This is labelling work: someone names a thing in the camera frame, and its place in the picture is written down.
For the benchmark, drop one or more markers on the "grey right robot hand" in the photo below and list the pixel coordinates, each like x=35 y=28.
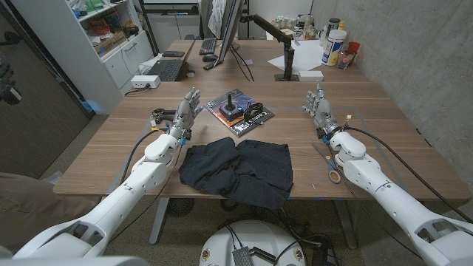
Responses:
x=322 y=109

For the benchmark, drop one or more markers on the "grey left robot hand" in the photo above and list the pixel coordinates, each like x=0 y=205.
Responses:
x=185 y=112

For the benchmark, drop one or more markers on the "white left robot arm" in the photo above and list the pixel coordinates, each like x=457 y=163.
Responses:
x=122 y=196

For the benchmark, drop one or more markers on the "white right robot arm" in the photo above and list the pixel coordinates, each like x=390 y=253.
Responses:
x=388 y=196

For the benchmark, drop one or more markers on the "black grip trainer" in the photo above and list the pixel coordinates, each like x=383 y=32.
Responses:
x=162 y=115

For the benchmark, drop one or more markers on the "glossy art book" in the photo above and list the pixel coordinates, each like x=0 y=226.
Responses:
x=244 y=127

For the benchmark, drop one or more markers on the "black shorts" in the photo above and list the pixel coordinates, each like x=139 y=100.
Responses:
x=255 y=173

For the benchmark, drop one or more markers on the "flat white box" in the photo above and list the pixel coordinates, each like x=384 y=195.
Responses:
x=310 y=75

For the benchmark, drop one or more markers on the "black joystick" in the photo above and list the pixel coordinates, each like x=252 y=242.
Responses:
x=231 y=111

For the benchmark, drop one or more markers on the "black laptop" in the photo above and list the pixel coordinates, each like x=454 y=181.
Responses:
x=168 y=69

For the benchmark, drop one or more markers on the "white power box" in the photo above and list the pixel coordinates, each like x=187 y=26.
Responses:
x=145 y=81

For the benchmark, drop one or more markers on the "black remote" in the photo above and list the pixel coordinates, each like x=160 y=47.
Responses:
x=208 y=66

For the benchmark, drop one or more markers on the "clear glass jar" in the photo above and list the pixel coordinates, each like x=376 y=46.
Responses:
x=344 y=60

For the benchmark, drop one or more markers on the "white paper sheet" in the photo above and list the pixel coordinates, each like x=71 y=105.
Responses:
x=306 y=55

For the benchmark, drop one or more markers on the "black calculator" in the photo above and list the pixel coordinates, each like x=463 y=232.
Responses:
x=173 y=54

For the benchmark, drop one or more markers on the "black computer mouse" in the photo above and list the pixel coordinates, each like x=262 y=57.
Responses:
x=210 y=58

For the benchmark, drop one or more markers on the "small colourful box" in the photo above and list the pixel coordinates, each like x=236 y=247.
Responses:
x=333 y=48

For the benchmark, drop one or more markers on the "red cup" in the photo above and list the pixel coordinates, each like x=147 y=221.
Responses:
x=354 y=47

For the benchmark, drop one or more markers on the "black keyboard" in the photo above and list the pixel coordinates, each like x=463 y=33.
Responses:
x=208 y=46

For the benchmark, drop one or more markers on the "purple sticky note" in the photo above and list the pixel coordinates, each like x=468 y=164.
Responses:
x=247 y=62

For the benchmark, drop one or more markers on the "black lidded bottle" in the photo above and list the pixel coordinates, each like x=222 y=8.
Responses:
x=333 y=25

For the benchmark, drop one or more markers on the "yellow capped bottle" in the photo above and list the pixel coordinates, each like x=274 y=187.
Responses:
x=341 y=26

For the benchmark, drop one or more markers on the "cluster of small bottles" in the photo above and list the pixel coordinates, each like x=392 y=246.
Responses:
x=295 y=27

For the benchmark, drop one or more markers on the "black floor fan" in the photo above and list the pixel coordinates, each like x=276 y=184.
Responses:
x=180 y=207

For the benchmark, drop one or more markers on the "black computer monitor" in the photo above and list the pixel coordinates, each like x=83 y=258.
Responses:
x=230 y=26

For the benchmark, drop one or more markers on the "grey hanging cloth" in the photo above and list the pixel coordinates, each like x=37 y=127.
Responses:
x=217 y=16

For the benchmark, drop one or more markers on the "cardboard box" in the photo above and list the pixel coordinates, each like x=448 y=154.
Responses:
x=111 y=42

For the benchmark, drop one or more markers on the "white shelf cabinet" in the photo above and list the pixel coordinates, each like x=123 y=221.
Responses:
x=92 y=63

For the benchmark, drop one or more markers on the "grey table leg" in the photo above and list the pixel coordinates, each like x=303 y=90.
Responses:
x=346 y=225
x=159 y=221

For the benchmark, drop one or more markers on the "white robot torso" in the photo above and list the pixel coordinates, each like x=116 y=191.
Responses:
x=255 y=240

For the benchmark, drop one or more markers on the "black camera tripod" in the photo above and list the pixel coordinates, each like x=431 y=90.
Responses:
x=6 y=81

